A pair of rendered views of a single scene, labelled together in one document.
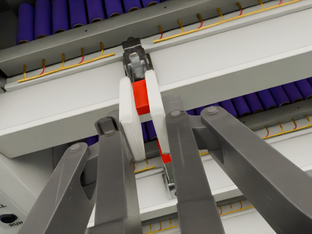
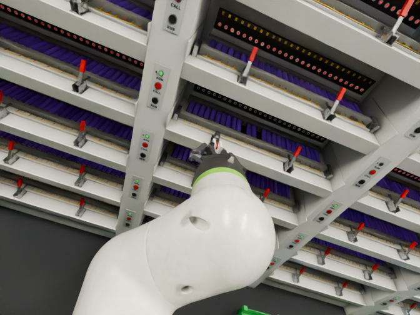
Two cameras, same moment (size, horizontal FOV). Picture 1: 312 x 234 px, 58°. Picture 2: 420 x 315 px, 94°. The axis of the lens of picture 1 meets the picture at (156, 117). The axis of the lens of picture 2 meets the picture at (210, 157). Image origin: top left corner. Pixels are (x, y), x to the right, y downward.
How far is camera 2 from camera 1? 0.37 m
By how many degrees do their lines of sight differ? 13
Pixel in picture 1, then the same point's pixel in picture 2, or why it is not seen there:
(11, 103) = (177, 124)
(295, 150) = not seen: hidden behind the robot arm
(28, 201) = (154, 154)
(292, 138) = not seen: hidden behind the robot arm
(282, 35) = (253, 155)
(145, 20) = (224, 129)
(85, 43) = (205, 124)
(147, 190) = (185, 179)
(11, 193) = (153, 148)
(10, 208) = (147, 152)
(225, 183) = not seen: hidden behind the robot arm
